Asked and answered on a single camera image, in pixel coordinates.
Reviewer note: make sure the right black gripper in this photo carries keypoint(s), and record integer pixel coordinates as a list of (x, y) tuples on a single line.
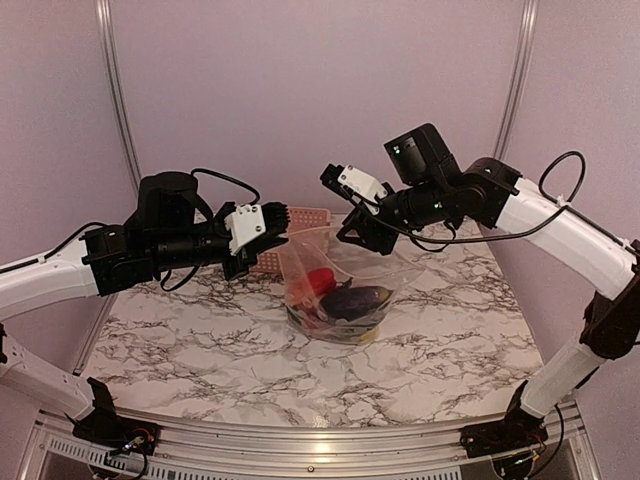
[(375, 238)]

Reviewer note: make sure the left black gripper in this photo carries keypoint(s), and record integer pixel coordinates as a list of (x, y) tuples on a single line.
[(240, 266)]

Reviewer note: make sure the red fake pepper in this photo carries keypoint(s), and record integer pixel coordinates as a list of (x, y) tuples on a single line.
[(319, 282)]

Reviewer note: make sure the clear zip top bag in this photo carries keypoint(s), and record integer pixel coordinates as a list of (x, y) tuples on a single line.
[(353, 266)]

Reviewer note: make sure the purple fake eggplant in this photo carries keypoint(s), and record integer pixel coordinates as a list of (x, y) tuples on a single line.
[(353, 303)]

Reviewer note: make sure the yellow fake lemon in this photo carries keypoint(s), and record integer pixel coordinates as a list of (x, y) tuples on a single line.
[(369, 336)]

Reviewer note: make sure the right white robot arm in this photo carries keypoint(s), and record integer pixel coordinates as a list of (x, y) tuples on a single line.
[(499, 197)]

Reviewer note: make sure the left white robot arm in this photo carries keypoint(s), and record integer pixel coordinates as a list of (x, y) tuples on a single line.
[(96, 260)]

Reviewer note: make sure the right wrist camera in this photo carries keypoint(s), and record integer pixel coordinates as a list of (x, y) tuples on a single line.
[(352, 183)]

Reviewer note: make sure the left aluminium frame post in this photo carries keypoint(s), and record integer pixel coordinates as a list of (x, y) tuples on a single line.
[(104, 16)]

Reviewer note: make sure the aluminium frame post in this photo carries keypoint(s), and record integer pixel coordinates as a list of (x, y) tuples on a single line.
[(518, 77), (104, 16)]

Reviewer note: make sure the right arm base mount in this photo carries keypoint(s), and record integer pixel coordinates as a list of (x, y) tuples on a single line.
[(517, 429)]

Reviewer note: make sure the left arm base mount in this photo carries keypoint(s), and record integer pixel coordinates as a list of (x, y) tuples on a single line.
[(104, 426)]

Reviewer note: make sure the right aluminium frame post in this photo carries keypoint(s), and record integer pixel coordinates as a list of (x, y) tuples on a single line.
[(518, 77)]

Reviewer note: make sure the front aluminium rail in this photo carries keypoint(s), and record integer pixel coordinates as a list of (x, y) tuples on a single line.
[(197, 449)]

